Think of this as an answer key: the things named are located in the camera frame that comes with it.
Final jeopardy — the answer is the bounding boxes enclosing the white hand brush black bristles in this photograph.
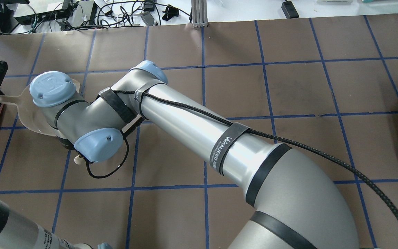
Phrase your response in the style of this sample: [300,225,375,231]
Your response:
[73,155,85,165]

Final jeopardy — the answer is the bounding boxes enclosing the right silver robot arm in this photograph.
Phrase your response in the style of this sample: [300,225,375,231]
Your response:
[29,60,398,249]

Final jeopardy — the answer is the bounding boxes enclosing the black power adapter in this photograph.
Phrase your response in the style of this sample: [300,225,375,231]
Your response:
[281,0,300,19]

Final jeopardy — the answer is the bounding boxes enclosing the white plastic dustpan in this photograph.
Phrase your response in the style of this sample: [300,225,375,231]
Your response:
[0,86,66,139]

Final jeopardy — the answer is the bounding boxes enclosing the aluminium frame post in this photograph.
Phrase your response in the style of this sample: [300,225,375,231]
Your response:
[190,0,208,27]

